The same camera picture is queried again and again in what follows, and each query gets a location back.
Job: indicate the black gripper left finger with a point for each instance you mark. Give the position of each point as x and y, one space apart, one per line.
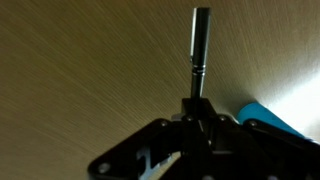
143 153

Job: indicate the dark grey pen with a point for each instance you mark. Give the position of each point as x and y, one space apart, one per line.
199 46

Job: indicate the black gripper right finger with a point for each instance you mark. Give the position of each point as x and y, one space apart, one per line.
255 150

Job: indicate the blue plastic cup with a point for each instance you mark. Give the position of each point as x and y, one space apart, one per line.
259 112

